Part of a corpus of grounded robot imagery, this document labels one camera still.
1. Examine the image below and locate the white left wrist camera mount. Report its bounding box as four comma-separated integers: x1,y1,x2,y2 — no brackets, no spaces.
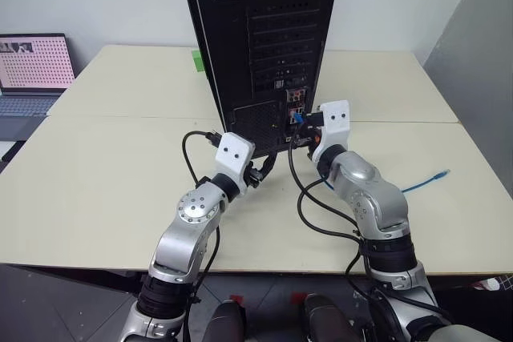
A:
213,132,257,198

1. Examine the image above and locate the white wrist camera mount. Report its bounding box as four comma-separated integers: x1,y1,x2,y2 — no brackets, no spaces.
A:
311,99,353,163
213,132,257,198

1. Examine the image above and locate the black computer tower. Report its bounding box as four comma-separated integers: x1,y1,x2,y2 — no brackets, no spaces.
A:
177,0,343,158

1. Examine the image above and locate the dark rounded shape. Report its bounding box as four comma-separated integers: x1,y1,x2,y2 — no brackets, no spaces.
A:
203,299,250,342
299,293,364,342

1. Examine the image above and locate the blue ethernet cable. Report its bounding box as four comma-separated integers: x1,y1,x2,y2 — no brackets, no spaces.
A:
292,113,451,195

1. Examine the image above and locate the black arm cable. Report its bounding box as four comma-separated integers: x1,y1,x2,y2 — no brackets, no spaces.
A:
181,129,223,342
288,123,404,321

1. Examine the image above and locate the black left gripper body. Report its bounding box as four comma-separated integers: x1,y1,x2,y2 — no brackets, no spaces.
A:
242,159,269,191

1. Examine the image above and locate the green block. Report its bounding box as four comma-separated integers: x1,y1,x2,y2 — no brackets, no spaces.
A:
191,49,207,74

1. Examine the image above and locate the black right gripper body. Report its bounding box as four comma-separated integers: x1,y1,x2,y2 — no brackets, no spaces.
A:
295,124,325,155

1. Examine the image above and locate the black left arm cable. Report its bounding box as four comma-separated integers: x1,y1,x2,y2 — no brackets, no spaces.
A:
181,129,223,342

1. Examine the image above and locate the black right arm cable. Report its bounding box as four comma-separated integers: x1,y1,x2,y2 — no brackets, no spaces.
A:
288,123,404,321

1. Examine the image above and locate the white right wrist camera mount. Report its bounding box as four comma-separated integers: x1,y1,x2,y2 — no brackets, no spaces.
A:
311,99,353,163

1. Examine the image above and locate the grey open laptop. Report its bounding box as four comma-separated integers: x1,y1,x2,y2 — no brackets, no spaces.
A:
0,32,78,119

